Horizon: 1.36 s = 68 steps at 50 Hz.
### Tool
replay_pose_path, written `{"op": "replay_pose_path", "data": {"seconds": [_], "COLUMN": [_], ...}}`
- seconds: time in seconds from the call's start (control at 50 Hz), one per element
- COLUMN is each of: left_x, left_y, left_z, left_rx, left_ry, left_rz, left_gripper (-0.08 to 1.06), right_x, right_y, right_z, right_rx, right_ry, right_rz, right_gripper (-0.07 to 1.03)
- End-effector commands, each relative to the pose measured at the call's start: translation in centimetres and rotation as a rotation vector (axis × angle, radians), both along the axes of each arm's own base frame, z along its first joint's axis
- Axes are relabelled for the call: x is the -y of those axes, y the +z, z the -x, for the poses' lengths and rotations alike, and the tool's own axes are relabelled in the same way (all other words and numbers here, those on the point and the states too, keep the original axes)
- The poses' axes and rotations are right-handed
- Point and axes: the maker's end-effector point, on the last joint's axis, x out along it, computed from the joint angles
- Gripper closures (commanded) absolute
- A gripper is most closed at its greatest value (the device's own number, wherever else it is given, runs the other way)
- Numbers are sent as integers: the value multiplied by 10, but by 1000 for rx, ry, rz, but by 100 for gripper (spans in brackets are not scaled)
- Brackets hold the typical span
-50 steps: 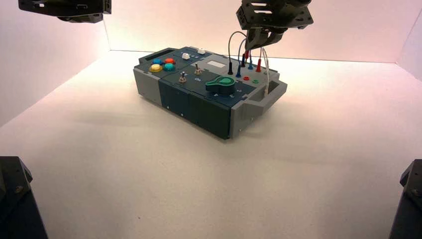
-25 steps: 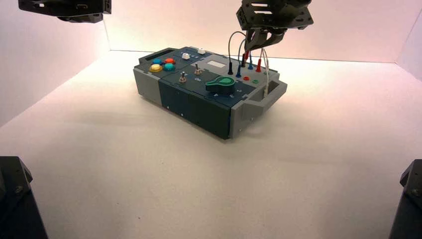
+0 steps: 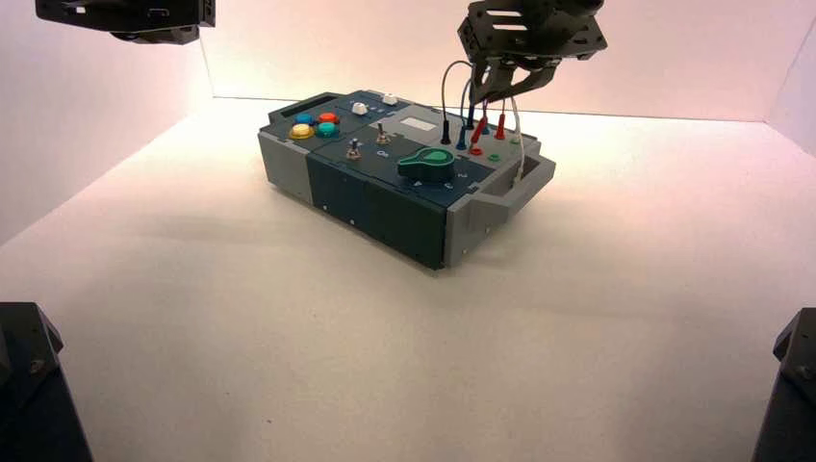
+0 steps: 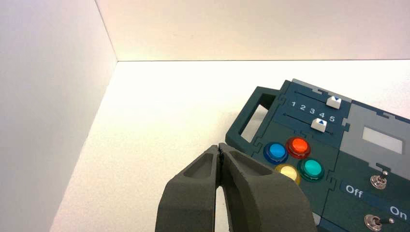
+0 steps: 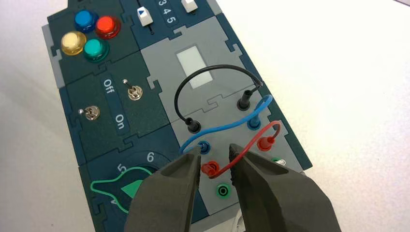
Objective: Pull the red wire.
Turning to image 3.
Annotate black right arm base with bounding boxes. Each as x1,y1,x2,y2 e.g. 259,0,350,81
752,307,816,462

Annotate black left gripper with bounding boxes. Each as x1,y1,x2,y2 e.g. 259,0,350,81
35,0,217,46

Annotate red jumper wire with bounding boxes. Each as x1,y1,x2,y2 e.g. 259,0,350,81
470,95,508,146

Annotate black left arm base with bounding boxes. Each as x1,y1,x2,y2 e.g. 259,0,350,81
0,302,94,462

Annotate white jumper wire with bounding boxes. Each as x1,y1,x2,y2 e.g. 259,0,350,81
507,95,526,191

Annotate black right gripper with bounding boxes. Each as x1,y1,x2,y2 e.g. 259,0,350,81
457,0,608,107

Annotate green rotary knob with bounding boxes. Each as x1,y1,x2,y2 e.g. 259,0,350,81
396,147,457,184

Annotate grey and teal control box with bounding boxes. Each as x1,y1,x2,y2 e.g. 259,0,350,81
258,90,557,271

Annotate blue jumper wire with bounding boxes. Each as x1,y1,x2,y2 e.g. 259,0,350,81
456,77,492,152

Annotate black jumper wire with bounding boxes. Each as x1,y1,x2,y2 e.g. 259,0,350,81
441,60,478,146

